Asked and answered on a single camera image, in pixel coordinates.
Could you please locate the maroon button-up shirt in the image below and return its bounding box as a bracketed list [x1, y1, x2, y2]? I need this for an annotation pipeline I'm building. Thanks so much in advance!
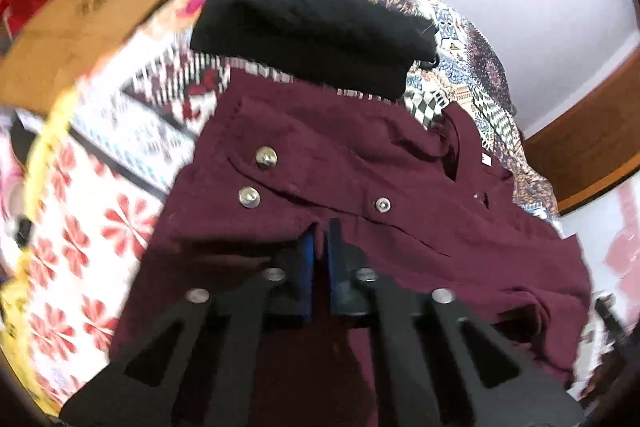
[110, 69, 590, 426]

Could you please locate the wooden door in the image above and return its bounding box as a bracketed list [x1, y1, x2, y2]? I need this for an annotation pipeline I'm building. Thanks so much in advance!
[524, 50, 640, 215]

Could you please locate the wooden lap desk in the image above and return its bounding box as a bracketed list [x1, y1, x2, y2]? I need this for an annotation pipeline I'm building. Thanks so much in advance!
[1, 0, 166, 115]

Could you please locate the patchwork patterned bedspread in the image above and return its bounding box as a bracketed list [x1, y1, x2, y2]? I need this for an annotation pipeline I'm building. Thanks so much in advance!
[1, 0, 559, 415]

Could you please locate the black folded garment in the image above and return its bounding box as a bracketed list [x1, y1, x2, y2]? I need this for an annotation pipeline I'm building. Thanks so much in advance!
[190, 0, 439, 101]

